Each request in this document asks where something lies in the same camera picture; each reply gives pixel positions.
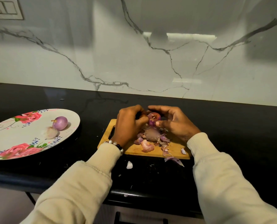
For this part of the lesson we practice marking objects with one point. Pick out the person's right hand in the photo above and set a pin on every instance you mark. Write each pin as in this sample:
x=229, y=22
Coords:
x=178, y=124

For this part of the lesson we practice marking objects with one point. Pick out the person's left hand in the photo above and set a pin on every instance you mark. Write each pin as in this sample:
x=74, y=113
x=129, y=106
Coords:
x=126, y=127

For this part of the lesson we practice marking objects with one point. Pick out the person's right thumb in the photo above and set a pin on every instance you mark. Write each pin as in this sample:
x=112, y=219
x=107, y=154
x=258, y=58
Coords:
x=163, y=124

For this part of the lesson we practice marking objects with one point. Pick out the person's left thumb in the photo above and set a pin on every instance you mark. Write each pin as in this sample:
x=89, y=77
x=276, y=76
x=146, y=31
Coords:
x=143, y=120

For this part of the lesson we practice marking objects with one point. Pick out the purple onion being peeled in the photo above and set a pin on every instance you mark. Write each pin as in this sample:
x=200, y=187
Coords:
x=153, y=117

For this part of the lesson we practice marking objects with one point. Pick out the person's left forearm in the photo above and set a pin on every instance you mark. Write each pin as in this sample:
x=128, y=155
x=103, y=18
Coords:
x=82, y=186

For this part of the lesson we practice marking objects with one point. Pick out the person's right forearm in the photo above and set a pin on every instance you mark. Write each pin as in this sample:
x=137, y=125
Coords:
x=224, y=184

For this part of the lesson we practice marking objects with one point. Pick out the pile of purple onion peels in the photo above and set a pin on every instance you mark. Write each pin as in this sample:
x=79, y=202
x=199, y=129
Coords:
x=152, y=135

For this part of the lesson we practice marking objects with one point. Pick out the pink onion peel piece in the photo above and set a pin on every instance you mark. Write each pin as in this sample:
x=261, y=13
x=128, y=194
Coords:
x=147, y=146

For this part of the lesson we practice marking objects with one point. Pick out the wooden cutting board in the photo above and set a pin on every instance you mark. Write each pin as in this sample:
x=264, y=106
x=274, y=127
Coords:
x=133, y=150

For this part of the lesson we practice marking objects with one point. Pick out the small white onion peel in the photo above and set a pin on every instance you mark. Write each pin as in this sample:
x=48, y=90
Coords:
x=183, y=151

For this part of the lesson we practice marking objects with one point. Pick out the curled purple onion peel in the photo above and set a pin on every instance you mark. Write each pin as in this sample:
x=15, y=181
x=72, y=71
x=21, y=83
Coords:
x=174, y=160

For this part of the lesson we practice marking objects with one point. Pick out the white onion scrap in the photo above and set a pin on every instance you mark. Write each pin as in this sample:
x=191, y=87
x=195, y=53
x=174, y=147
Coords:
x=129, y=165

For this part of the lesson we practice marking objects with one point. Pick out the pale white onion piece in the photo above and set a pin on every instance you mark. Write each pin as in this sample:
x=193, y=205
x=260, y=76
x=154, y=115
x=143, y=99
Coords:
x=50, y=132

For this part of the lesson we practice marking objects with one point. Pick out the white floral rose plate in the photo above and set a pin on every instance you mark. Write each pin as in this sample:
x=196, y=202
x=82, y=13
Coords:
x=24, y=142

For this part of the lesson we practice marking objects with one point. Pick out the white wall switch plate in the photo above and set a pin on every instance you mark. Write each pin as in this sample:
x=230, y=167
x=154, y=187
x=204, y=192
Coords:
x=5, y=8

